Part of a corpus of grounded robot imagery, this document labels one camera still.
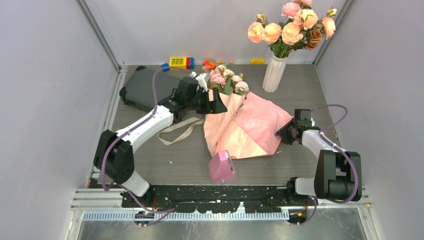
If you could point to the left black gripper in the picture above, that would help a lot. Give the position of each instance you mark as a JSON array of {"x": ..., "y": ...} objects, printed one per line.
[{"x": 215, "y": 106}]

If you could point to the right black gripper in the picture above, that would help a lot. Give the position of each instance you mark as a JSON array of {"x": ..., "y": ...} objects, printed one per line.
[{"x": 284, "y": 136}]

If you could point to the pink paper bouquet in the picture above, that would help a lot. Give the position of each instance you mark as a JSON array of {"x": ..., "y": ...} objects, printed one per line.
[{"x": 248, "y": 128}]

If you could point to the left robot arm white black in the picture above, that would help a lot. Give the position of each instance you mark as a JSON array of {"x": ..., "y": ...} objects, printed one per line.
[{"x": 114, "y": 155}]

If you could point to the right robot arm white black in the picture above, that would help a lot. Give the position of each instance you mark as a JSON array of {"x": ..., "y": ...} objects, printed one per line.
[{"x": 338, "y": 171}]

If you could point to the white ribbed vase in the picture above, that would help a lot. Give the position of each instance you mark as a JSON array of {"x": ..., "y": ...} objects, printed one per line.
[{"x": 274, "y": 72}]

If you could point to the peach pink flowers in vase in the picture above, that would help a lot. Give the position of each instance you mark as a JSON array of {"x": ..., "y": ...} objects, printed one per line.
[{"x": 303, "y": 29}]

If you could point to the orange red toy block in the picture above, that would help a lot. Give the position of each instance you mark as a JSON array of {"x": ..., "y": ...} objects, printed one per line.
[{"x": 209, "y": 65}]

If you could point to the red blue toy block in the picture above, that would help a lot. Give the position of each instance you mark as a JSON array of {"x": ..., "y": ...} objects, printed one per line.
[{"x": 189, "y": 63}]

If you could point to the small yellow toy block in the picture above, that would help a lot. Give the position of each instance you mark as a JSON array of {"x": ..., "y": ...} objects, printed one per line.
[{"x": 257, "y": 61}]

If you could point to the dark grey hard case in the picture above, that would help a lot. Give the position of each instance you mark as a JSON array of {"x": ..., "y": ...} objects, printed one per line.
[{"x": 137, "y": 92}]

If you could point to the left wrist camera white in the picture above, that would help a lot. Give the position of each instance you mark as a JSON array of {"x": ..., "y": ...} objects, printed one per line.
[{"x": 202, "y": 80}]

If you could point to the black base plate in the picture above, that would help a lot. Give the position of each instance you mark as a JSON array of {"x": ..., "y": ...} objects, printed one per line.
[{"x": 218, "y": 198}]

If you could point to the aluminium frame rail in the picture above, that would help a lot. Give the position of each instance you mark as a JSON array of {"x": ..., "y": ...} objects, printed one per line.
[{"x": 98, "y": 205}]

